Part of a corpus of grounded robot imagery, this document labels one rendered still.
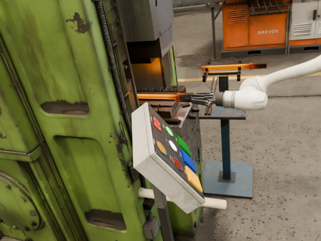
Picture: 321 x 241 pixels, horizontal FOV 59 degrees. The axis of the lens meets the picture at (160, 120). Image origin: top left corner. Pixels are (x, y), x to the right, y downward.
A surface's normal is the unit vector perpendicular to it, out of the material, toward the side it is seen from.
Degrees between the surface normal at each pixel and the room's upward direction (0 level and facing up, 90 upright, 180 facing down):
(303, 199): 0
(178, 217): 90
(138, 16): 90
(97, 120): 89
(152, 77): 90
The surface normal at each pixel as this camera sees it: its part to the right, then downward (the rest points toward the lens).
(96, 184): -0.32, 0.52
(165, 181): 0.11, 0.50
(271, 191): -0.15, -0.85
